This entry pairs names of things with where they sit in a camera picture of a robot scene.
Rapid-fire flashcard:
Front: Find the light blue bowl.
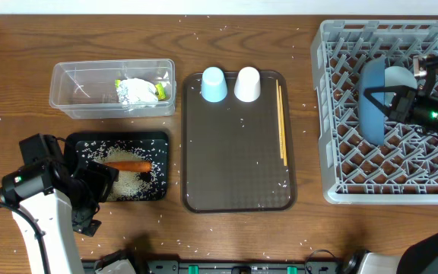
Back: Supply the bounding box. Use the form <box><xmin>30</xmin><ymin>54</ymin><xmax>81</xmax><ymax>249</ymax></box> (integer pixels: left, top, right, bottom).
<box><xmin>385</xmin><ymin>66</ymin><xmax>417</xmax><ymax>88</ymax></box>

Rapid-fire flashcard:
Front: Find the dark blue plate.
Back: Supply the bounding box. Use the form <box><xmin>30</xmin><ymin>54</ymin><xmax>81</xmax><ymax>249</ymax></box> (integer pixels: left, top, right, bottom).
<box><xmin>358</xmin><ymin>57</ymin><xmax>386</xmax><ymax>145</ymax></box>

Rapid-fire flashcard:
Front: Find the orange carrot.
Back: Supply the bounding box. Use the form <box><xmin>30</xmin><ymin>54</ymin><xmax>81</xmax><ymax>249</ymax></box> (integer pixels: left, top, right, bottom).
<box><xmin>104</xmin><ymin>161</ymin><xmax>152</xmax><ymax>173</ymax></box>

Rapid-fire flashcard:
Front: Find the pile of white rice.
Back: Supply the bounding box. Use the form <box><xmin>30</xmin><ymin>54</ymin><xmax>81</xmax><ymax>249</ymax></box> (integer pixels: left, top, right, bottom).
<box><xmin>76</xmin><ymin>139</ymin><xmax>168</xmax><ymax>202</ymax></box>

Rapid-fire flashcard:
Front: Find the white wrapper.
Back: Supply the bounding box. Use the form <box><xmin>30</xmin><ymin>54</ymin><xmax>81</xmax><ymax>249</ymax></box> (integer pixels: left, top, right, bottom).
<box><xmin>117</xmin><ymin>78</ymin><xmax>160</xmax><ymax>106</ymax></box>

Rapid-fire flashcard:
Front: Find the wooden chopstick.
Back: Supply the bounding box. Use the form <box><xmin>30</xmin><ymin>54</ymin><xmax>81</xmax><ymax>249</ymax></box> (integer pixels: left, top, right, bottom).
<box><xmin>275</xmin><ymin>79</ymin><xmax>284</xmax><ymax>160</ymax></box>
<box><xmin>279</xmin><ymin>85</ymin><xmax>287</xmax><ymax>167</ymax></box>

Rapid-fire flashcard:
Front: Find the white cup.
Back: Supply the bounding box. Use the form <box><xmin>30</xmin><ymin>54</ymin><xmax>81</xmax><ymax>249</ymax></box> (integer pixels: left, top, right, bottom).
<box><xmin>234</xmin><ymin>66</ymin><xmax>261</xmax><ymax>103</ymax></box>

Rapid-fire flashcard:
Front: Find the light blue cup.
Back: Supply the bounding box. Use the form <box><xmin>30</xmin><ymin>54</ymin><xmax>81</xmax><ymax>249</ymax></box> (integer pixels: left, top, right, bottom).
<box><xmin>201</xmin><ymin>67</ymin><xmax>227</xmax><ymax>103</ymax></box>

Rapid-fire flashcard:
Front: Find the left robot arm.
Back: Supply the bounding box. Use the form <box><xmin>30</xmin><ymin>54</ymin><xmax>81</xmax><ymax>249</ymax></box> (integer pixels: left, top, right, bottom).
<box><xmin>0</xmin><ymin>158</ymin><xmax>136</xmax><ymax>274</ymax></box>

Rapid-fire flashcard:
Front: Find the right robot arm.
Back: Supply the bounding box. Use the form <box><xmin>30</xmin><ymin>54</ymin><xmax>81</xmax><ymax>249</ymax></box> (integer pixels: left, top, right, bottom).
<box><xmin>338</xmin><ymin>85</ymin><xmax>438</xmax><ymax>273</ymax></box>

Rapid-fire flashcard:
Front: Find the grey dishwasher rack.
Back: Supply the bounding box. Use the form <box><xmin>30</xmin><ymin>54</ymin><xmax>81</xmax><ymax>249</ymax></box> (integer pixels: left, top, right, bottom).
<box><xmin>311</xmin><ymin>20</ymin><xmax>438</xmax><ymax>205</ymax></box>

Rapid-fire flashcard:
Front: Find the black plastic tray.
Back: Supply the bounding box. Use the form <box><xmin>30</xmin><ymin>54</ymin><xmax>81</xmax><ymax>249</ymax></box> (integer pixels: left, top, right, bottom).
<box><xmin>63</xmin><ymin>131</ymin><xmax>170</xmax><ymax>202</ymax></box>

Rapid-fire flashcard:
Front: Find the clear plastic container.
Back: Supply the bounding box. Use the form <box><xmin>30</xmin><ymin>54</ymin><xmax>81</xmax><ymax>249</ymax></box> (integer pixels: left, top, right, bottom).
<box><xmin>49</xmin><ymin>59</ymin><xmax>176</xmax><ymax>119</ymax></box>

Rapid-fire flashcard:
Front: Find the dark brown serving tray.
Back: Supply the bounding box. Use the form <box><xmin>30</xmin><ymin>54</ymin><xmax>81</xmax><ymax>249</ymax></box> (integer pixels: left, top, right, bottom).
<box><xmin>181</xmin><ymin>71</ymin><xmax>297</xmax><ymax>213</ymax></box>

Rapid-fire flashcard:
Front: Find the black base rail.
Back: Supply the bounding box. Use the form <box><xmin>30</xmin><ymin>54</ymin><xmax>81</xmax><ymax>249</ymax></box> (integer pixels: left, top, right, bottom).
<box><xmin>81</xmin><ymin>259</ymin><xmax>341</xmax><ymax>274</ymax></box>

